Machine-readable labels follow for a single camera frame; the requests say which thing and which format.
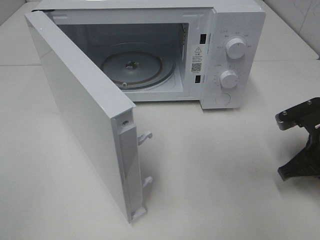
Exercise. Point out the white microwave door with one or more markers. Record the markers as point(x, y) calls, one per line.
point(99, 114)

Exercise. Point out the white warning label sticker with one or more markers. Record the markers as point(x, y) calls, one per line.
point(198, 58)

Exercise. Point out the white microwave oven body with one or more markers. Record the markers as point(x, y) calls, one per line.
point(167, 28)

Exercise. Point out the white microwave knob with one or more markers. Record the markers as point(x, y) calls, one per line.
point(236, 47)
point(228, 79)

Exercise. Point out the round white door button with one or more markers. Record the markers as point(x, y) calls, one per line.
point(223, 99)

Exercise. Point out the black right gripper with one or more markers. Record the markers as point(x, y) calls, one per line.
point(307, 162)

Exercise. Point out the glass microwave turntable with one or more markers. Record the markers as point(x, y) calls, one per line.
point(133, 70)

